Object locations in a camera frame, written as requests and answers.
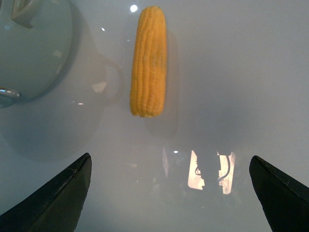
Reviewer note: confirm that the white electric cooking pot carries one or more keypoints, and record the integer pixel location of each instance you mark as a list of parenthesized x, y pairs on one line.
[(35, 40)]

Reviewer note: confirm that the yellow corn cob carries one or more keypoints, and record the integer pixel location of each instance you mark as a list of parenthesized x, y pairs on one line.
[(149, 66)]

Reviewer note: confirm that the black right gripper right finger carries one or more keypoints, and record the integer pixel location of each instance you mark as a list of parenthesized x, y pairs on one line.
[(284, 200)]

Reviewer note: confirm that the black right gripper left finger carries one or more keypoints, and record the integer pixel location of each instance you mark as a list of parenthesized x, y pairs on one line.
[(54, 207)]

